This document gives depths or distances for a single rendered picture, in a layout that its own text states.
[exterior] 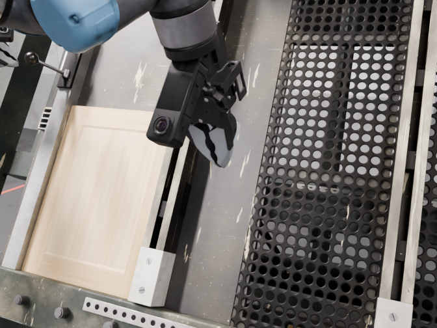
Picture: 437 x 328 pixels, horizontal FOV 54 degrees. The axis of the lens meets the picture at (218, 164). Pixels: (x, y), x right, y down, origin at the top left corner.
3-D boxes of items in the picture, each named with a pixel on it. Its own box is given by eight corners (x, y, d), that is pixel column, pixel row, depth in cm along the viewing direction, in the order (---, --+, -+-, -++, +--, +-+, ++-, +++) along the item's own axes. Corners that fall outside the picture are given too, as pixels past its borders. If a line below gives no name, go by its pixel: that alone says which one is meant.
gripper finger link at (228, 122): (242, 146, 62) (229, 95, 56) (238, 152, 61) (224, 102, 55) (214, 141, 64) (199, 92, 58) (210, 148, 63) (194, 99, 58)
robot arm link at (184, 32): (190, 19, 47) (133, 19, 51) (201, 55, 50) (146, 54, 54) (220, -11, 52) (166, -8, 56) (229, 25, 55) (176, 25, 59)
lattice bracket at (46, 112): (43, 132, 130) (37, 128, 127) (51, 110, 132) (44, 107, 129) (54, 133, 129) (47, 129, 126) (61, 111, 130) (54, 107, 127)
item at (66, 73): (66, 82, 129) (21, 63, 121) (69, 71, 130) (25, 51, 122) (70, 81, 126) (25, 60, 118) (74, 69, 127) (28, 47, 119)
